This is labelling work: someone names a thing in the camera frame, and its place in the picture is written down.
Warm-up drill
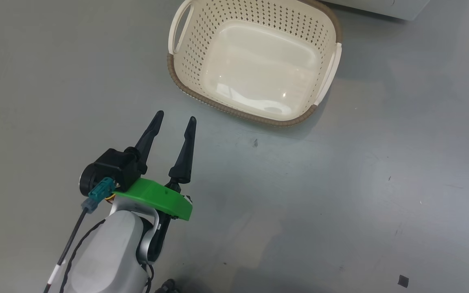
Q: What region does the left camera cable teal plug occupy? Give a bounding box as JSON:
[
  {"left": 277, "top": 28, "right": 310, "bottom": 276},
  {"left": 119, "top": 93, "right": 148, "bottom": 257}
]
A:
[{"left": 43, "top": 177, "right": 116, "bottom": 293}]

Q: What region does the white washing machine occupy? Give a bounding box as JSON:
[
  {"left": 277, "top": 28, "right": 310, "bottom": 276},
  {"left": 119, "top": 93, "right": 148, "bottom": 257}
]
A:
[{"left": 320, "top": 0, "right": 430, "bottom": 21}]

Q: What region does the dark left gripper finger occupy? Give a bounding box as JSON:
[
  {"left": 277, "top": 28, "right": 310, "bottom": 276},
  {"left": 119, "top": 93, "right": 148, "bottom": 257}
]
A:
[
  {"left": 134, "top": 110, "right": 164, "bottom": 175},
  {"left": 168, "top": 116, "right": 197, "bottom": 186}
]

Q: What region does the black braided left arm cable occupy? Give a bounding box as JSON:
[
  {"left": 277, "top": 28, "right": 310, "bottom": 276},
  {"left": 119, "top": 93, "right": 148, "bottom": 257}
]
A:
[{"left": 61, "top": 219, "right": 107, "bottom": 293}]

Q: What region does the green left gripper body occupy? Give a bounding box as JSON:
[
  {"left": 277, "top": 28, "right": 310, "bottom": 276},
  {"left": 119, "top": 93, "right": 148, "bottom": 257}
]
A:
[{"left": 114, "top": 178, "right": 193, "bottom": 221}]

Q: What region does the cream perforated laundry basket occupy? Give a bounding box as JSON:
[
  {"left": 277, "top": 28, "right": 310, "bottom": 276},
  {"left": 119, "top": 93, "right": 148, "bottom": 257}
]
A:
[{"left": 167, "top": 0, "right": 342, "bottom": 127}]

